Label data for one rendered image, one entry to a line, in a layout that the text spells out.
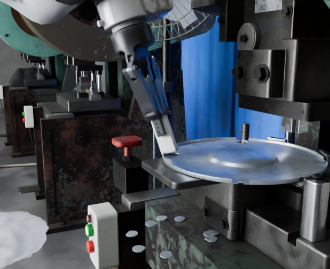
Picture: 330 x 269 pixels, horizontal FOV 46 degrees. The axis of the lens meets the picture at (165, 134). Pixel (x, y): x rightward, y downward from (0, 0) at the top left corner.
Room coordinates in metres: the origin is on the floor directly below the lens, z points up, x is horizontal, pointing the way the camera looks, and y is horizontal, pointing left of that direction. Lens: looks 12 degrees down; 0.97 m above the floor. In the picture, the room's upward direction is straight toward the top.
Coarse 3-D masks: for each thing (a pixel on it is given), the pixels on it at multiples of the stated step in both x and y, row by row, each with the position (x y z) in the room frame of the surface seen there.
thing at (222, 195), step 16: (144, 160) 0.67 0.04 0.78; (160, 160) 0.67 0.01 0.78; (160, 176) 0.59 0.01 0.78; (176, 176) 0.58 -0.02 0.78; (208, 192) 0.69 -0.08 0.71; (224, 192) 0.64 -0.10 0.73; (240, 192) 0.62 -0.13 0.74; (256, 192) 0.64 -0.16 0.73; (208, 208) 0.68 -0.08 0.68; (224, 208) 0.64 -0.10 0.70; (240, 208) 0.62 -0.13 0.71; (224, 224) 0.63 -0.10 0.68; (240, 224) 0.62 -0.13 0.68
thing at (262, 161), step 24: (192, 144) 0.79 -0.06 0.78; (216, 144) 0.79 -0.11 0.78; (240, 144) 0.79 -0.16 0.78; (264, 144) 0.79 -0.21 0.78; (288, 144) 0.77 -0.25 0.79; (192, 168) 0.62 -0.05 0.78; (216, 168) 0.62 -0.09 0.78; (240, 168) 0.62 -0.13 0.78; (264, 168) 0.62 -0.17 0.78; (288, 168) 0.62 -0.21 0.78; (312, 168) 0.62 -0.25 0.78
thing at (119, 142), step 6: (114, 138) 0.94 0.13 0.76; (120, 138) 0.93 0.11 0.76; (126, 138) 0.94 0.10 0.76; (132, 138) 0.93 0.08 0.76; (138, 138) 0.94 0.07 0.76; (114, 144) 0.92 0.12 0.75; (120, 144) 0.90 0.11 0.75; (126, 144) 0.91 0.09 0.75; (132, 144) 0.91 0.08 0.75; (138, 144) 0.92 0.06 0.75; (126, 150) 0.93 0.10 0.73
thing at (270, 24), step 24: (264, 0) 0.71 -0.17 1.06; (264, 24) 0.71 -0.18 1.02; (240, 48) 0.75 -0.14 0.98; (264, 48) 0.71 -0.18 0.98; (288, 48) 0.65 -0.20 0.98; (312, 48) 0.65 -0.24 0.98; (240, 72) 0.70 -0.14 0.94; (264, 72) 0.65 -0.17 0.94; (288, 72) 0.65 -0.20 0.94; (312, 72) 0.65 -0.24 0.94; (264, 96) 0.65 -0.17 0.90; (288, 96) 0.64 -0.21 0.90; (312, 96) 0.65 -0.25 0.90
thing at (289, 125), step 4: (284, 120) 0.73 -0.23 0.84; (288, 120) 0.72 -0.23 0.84; (292, 120) 0.72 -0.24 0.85; (296, 120) 0.72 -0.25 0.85; (284, 124) 0.73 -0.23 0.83; (288, 124) 0.72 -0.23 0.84; (292, 124) 0.72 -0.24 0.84; (296, 124) 0.71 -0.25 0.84; (300, 124) 0.71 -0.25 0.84; (304, 124) 0.72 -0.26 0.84; (308, 124) 0.72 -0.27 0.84; (284, 128) 0.73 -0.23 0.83; (288, 128) 0.72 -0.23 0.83; (292, 128) 0.72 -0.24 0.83; (296, 128) 0.71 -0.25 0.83; (300, 128) 0.71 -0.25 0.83; (304, 128) 0.72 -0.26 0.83; (296, 132) 0.71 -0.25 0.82; (300, 132) 0.71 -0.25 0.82
